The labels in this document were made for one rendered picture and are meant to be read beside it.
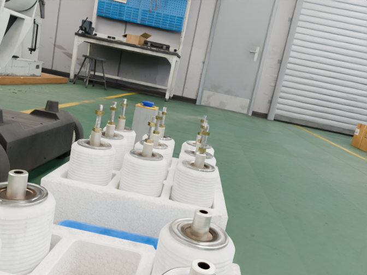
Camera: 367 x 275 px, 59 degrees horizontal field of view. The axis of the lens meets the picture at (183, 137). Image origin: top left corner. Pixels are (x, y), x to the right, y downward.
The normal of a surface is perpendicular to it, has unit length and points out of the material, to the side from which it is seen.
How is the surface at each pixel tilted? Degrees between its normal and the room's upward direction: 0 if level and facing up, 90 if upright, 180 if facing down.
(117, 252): 90
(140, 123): 90
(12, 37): 90
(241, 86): 90
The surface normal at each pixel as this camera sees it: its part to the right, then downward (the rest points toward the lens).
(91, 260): -0.06, 0.18
